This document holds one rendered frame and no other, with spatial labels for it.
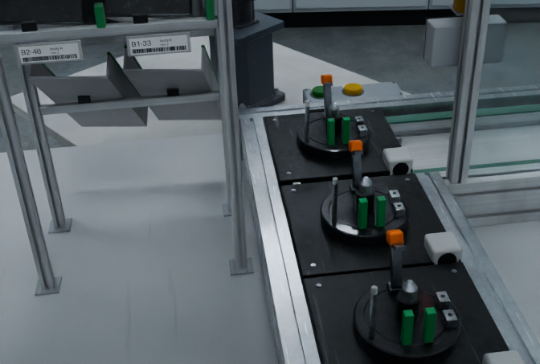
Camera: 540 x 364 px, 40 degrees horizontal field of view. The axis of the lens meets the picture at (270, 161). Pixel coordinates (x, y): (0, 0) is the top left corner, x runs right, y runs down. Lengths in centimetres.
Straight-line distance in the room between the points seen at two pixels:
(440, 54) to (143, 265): 61
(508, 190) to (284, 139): 42
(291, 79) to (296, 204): 72
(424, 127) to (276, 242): 50
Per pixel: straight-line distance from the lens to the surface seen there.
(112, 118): 143
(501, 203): 139
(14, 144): 115
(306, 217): 121
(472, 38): 121
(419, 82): 389
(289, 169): 133
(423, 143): 153
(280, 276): 111
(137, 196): 149
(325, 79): 143
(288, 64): 199
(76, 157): 165
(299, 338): 103
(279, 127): 146
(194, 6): 110
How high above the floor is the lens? 168
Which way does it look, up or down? 32 degrees down
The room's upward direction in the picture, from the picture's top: 2 degrees counter-clockwise
